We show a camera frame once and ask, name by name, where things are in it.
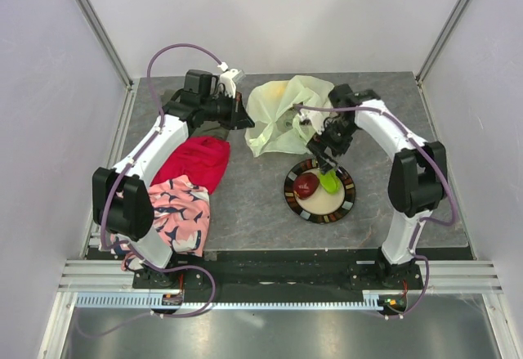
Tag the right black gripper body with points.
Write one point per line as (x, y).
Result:
(337, 135)

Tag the green fake starfruit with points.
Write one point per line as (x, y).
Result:
(329, 181)

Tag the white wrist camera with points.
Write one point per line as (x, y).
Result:
(230, 77)
(312, 118)

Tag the left aluminium frame post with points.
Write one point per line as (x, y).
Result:
(94, 21)

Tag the brown rimmed ceramic plate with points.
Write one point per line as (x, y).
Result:
(322, 207)

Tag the pink shark print cloth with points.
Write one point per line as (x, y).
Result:
(180, 225)

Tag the green avocado print plastic bag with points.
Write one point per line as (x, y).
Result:
(277, 129)

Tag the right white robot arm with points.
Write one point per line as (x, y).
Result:
(418, 177)

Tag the aluminium frame post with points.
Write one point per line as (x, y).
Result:
(94, 21)
(443, 37)

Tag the right aluminium frame post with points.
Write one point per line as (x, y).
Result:
(443, 37)

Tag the red cloth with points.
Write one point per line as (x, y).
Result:
(202, 159)

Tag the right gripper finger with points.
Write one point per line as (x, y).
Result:
(318, 157)
(328, 162)

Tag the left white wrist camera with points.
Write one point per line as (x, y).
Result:
(230, 77)

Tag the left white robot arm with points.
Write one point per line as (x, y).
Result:
(120, 203)

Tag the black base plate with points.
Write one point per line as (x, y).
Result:
(340, 268)

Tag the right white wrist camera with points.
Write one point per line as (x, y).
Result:
(312, 118)

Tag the olive green cloth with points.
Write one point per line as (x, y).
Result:
(208, 132)

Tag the dark red fake apple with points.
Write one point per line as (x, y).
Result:
(305, 185)

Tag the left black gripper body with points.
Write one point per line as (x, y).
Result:
(221, 110)

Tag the grey slotted cable duct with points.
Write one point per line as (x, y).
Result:
(369, 302)

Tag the yellow fake fruit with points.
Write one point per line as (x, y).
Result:
(276, 89)

